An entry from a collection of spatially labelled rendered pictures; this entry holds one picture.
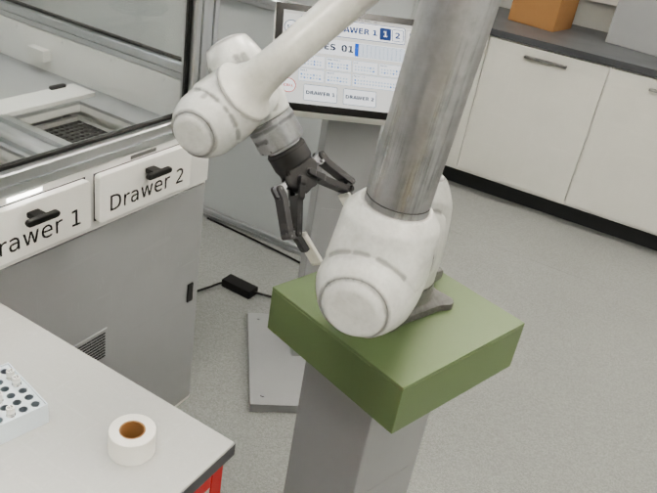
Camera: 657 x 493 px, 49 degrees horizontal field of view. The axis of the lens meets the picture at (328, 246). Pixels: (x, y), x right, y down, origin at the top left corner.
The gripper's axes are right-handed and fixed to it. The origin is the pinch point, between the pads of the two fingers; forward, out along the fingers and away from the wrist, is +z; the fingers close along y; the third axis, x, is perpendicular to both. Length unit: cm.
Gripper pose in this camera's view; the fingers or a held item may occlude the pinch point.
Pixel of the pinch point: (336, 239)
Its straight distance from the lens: 137.0
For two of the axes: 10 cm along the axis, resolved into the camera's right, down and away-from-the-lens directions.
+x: 6.5, -0.8, -7.6
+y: -5.9, 5.7, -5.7
